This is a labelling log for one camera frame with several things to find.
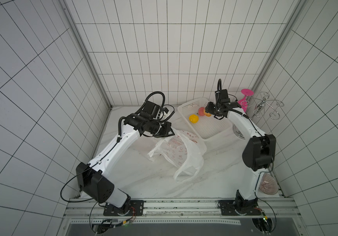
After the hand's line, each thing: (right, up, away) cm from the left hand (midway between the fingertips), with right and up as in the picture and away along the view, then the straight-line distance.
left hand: (171, 136), depth 72 cm
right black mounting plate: (+29, -37, +1) cm, 47 cm away
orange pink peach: (+22, +12, +17) cm, 31 cm away
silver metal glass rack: (+52, +17, +11) cm, 56 cm away
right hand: (+26, +17, +23) cm, 39 cm away
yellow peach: (+17, +9, +34) cm, 39 cm away
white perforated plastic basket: (+24, +3, +19) cm, 31 cm away
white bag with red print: (+6, -5, -3) cm, 9 cm away
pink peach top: (+23, +14, +37) cm, 46 cm away
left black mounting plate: (-18, -37, +1) cm, 41 cm away
